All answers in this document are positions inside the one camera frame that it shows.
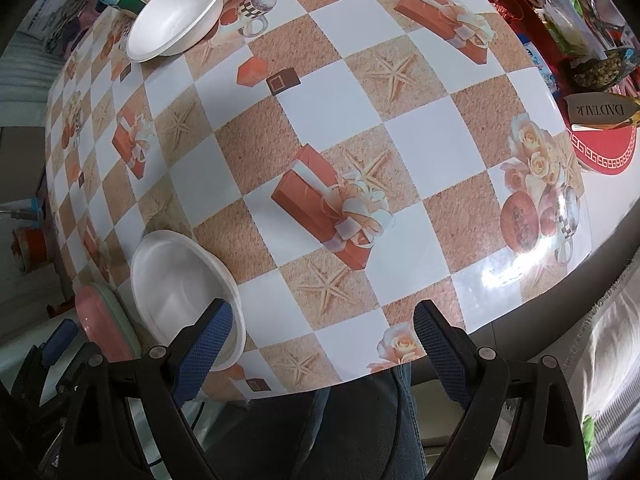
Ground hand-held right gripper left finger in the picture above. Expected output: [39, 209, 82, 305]
[60, 298, 236, 480]

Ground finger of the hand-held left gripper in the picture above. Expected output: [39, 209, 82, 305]
[17, 318, 93, 396]

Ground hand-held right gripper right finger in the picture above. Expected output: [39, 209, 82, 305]
[413, 300, 590, 480]

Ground pink square plate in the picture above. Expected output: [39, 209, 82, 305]
[75, 285, 136, 363]

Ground large white bowl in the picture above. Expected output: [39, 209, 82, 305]
[130, 230, 247, 372]

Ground medium white bowl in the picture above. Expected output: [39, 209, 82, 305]
[125, 0, 227, 63]

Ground person's blue jeans legs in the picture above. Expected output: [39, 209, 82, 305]
[200, 362, 428, 480]

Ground white sofa cushion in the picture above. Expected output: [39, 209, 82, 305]
[540, 245, 640, 480]

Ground checkered printed tablecloth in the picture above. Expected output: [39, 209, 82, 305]
[44, 0, 593, 401]

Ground red round box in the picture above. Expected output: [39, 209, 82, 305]
[565, 122, 638, 177]

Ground clear plastic bag of snacks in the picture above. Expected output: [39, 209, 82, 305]
[570, 47, 640, 92]

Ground printed white blue bag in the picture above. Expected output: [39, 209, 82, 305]
[27, 0, 98, 56]

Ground pile of packaged snacks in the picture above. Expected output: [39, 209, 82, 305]
[450, 0, 636, 61]

